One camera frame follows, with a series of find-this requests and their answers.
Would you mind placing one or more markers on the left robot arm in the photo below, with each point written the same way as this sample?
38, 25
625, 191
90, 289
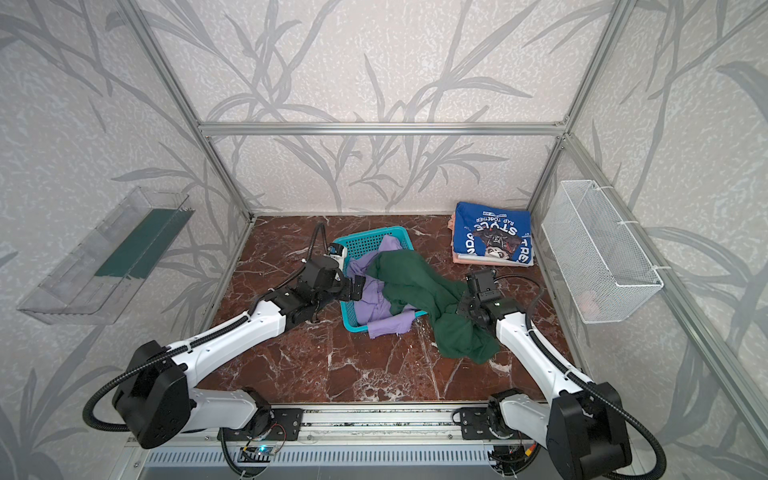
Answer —
164, 398

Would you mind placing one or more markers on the white wire mesh basket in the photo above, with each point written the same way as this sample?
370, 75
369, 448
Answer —
606, 271

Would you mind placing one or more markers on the clear acrylic wall shelf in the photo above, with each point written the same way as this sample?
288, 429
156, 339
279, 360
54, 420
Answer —
96, 281

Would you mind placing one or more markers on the aluminium frame rail base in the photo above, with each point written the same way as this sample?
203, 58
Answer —
366, 423

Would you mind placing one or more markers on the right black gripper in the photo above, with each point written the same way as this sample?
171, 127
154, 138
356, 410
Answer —
465, 308

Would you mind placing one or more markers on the dark green t shirt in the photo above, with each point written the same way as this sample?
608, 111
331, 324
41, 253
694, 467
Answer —
409, 280

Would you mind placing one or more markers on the green circuit board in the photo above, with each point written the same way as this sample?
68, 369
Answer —
258, 454

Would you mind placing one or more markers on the teal plastic laundry basket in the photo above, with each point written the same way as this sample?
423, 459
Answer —
357, 244

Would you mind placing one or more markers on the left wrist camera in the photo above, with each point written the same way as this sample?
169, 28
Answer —
338, 253

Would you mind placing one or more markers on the lilac purple t shirt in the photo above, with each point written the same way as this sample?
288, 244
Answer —
373, 311

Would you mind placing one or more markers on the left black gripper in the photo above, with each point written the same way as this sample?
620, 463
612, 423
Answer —
349, 287

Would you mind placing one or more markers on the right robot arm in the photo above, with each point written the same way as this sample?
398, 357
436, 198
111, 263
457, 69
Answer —
552, 384

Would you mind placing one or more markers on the folded blue printed t shirt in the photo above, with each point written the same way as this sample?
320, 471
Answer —
472, 218

